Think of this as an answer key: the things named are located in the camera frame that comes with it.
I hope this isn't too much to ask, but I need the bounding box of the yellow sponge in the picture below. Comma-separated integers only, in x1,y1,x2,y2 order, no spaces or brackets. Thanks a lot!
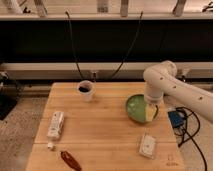
145,104,157,121

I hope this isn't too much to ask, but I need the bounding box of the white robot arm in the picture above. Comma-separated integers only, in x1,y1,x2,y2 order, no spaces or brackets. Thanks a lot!
143,61,213,123

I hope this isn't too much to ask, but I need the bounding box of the green bowl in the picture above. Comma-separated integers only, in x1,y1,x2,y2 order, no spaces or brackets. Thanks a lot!
125,94,158,124

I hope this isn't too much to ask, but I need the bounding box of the white rectangular box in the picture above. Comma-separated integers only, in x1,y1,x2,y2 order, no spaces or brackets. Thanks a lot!
47,111,64,140

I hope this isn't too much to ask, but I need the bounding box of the white square packet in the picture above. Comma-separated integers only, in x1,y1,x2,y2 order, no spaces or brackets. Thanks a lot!
139,133,156,159

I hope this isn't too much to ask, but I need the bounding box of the blue box on floor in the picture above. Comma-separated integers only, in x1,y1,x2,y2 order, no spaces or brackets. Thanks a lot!
168,111,184,128

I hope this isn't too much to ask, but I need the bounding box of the small white cube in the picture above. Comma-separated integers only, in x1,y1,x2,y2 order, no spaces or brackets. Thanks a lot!
47,142,55,150

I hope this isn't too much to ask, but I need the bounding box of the dark equipment at left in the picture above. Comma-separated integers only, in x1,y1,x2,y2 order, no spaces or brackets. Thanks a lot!
0,71,22,120

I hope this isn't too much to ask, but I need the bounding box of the left black hanging cable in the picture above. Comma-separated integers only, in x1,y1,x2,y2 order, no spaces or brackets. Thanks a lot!
64,10,86,80

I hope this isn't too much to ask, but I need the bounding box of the black hanging cable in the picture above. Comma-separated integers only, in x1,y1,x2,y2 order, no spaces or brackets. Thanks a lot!
109,10,144,80
64,10,86,80

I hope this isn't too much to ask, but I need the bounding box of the black floor cable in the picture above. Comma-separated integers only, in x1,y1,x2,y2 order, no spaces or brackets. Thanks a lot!
173,106,208,171

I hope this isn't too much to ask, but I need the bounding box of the right black hanging cable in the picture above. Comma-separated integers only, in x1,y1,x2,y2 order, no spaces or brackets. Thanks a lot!
109,10,144,80

